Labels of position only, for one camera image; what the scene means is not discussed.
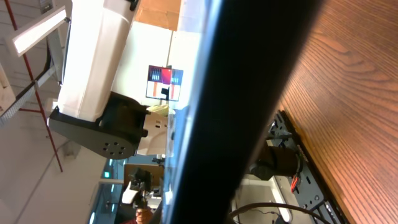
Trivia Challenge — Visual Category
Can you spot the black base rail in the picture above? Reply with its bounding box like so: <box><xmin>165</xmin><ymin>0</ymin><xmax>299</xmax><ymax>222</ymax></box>
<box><xmin>269</xmin><ymin>111</ymin><xmax>348</xmax><ymax>224</ymax></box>

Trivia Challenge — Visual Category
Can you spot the red pipe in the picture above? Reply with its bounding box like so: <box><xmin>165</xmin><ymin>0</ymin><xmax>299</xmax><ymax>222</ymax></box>
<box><xmin>3</xmin><ymin>0</ymin><xmax>64</xmax><ymax>173</ymax></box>

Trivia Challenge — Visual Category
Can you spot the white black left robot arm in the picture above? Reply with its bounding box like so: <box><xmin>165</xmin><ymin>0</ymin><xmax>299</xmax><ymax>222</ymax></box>
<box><xmin>47</xmin><ymin>0</ymin><xmax>167</xmax><ymax>160</ymax></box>

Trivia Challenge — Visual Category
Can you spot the white ceiling light panel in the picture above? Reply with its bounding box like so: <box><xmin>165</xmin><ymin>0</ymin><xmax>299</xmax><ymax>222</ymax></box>
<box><xmin>4</xmin><ymin>6</ymin><xmax>67</xmax><ymax>57</ymax></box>

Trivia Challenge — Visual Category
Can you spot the black smartphone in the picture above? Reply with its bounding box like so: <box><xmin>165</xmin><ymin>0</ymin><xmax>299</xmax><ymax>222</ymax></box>
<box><xmin>162</xmin><ymin>0</ymin><xmax>322</xmax><ymax>223</ymax></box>

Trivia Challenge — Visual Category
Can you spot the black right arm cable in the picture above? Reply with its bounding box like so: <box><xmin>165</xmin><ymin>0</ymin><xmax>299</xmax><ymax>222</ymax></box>
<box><xmin>228</xmin><ymin>202</ymin><xmax>332</xmax><ymax>224</ymax></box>

